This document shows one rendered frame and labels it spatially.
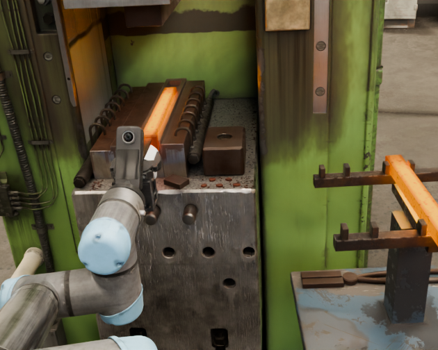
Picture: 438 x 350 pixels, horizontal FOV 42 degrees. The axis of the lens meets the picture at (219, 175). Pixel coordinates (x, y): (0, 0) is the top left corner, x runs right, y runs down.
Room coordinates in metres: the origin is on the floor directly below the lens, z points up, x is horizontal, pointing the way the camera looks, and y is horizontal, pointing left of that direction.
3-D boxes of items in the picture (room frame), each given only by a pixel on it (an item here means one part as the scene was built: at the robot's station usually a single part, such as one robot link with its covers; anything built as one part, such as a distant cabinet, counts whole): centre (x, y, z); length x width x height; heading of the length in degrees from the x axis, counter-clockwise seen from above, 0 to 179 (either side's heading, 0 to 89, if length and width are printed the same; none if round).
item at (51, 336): (1.25, 0.51, 0.36); 0.09 x 0.07 x 0.12; 84
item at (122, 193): (0.84, 0.17, 0.98); 0.08 x 0.05 x 0.08; 84
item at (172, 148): (1.30, 0.14, 0.96); 0.42 x 0.20 x 0.09; 174
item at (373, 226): (0.86, -0.21, 0.97); 0.23 x 0.06 x 0.02; 179
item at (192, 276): (1.31, 0.09, 0.69); 0.56 x 0.38 x 0.45; 174
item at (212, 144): (1.13, -0.02, 0.95); 0.12 x 0.08 x 0.06; 174
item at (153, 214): (1.01, 0.14, 0.87); 0.04 x 0.03 x 0.03; 174
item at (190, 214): (1.00, 0.06, 0.87); 0.04 x 0.03 x 0.03; 174
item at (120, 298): (0.77, 0.19, 0.88); 0.11 x 0.08 x 0.11; 96
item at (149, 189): (0.92, 0.16, 0.97); 0.12 x 0.08 x 0.09; 174
